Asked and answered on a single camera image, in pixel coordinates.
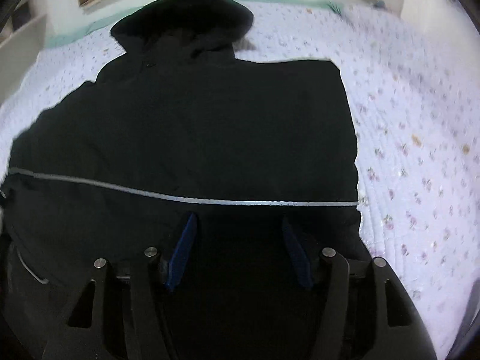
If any black hooded jacket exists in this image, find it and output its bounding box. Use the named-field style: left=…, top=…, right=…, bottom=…
left=1, top=0, right=360, bottom=359

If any floral quilted bedspread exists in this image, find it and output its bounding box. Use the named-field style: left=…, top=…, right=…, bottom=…
left=1, top=2, right=479, bottom=359

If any white bookshelf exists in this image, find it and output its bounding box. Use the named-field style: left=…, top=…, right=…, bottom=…
left=1, top=2, right=47, bottom=103

